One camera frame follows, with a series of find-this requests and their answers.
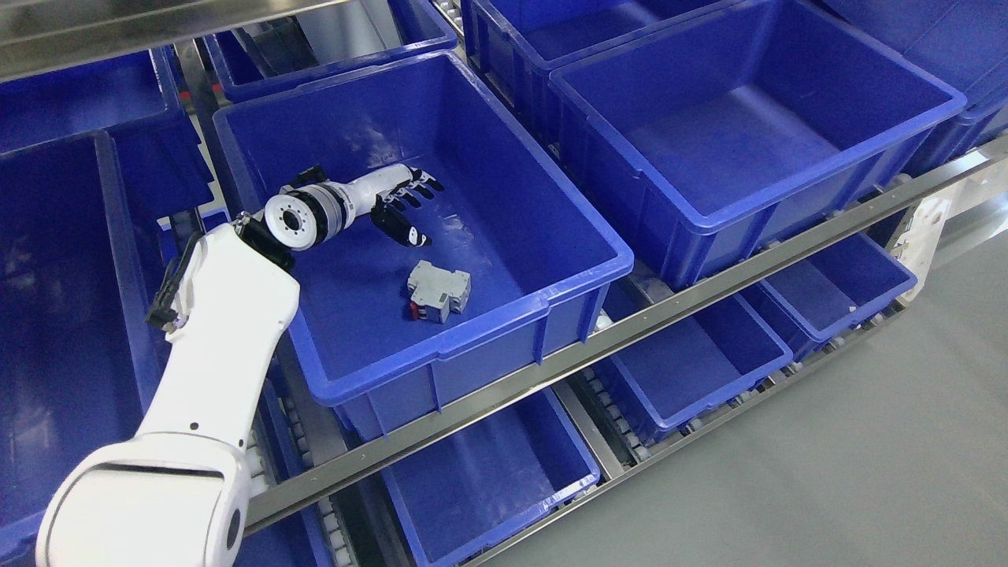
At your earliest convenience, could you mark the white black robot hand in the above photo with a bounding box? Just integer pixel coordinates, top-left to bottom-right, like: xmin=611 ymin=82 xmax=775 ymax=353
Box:
xmin=324 ymin=164 xmax=444 ymax=248

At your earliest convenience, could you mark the grey circuit breaker red switch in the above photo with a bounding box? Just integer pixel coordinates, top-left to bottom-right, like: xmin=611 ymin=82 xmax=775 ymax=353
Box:
xmin=406 ymin=261 xmax=472 ymax=324

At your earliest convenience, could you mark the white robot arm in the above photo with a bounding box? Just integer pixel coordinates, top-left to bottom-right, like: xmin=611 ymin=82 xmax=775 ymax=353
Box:
xmin=35 ymin=183 xmax=357 ymax=566

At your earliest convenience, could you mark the large blue bin centre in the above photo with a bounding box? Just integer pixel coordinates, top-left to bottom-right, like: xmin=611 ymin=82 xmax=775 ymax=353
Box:
xmin=213 ymin=50 xmax=633 ymax=441

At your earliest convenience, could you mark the large blue bin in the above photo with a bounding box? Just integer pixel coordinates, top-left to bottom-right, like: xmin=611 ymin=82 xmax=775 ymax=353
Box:
xmin=550 ymin=1 xmax=967 ymax=291
xmin=213 ymin=50 xmax=633 ymax=441
xmin=1 ymin=132 xmax=158 ymax=565

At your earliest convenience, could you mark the blue bin top centre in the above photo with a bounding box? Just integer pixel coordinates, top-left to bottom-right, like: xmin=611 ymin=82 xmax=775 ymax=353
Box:
xmin=204 ymin=1 xmax=458 ymax=103

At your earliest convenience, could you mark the blue bin top back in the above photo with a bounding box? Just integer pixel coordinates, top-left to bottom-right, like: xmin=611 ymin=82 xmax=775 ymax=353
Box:
xmin=461 ymin=1 xmax=731 ymax=146

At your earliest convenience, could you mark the blue bin top left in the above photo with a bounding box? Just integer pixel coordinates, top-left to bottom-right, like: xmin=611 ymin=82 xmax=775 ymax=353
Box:
xmin=1 ymin=46 xmax=213 ymax=220

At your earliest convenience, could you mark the lower blue bin centre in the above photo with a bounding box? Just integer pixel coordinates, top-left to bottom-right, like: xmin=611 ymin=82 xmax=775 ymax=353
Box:
xmin=382 ymin=390 xmax=602 ymax=566

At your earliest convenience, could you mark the large blue bin left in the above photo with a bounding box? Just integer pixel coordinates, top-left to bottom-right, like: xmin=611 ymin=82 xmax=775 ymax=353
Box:
xmin=1 ymin=132 xmax=158 ymax=565

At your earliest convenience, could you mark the large blue bin right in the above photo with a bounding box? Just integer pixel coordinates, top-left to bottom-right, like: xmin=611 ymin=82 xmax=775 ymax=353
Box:
xmin=550 ymin=1 xmax=967 ymax=291

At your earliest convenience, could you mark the lower blue bin middle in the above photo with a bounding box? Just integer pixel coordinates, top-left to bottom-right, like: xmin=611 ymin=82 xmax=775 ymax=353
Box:
xmin=591 ymin=294 xmax=793 ymax=446

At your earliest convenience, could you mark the lower blue bin right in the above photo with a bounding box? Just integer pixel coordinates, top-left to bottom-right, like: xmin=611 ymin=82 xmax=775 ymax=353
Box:
xmin=741 ymin=233 xmax=917 ymax=362

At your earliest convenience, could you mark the metal shelf rail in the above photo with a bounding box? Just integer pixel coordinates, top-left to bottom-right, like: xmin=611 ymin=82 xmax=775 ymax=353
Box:
xmin=245 ymin=135 xmax=1007 ymax=535

